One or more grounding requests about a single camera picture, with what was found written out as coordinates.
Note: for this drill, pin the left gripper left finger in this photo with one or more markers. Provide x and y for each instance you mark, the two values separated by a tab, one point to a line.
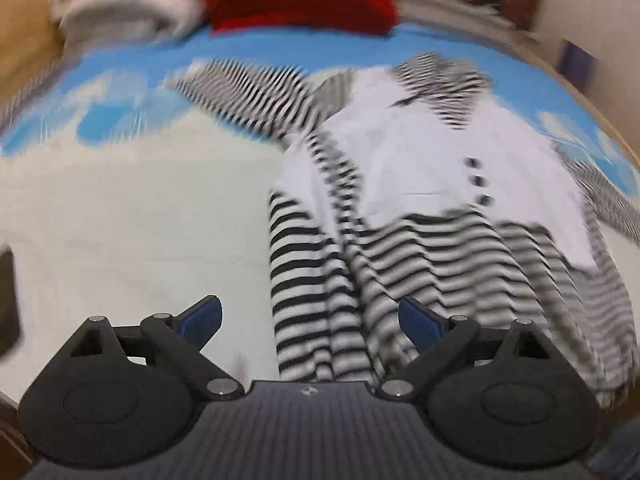
115	395

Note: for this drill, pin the wooden headboard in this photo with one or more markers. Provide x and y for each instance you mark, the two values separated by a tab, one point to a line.
29	43

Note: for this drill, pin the blue patterned bed sheet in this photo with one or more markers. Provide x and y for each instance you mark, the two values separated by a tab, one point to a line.
120	198

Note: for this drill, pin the purple box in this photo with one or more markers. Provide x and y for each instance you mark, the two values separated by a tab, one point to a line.
576	65

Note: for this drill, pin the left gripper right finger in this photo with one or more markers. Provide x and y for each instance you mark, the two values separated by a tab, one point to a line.
504	397

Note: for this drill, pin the cream folded blanket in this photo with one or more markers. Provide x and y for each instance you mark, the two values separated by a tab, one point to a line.
92	22

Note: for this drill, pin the black white striped garment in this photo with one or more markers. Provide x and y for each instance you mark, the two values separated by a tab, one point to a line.
414	181

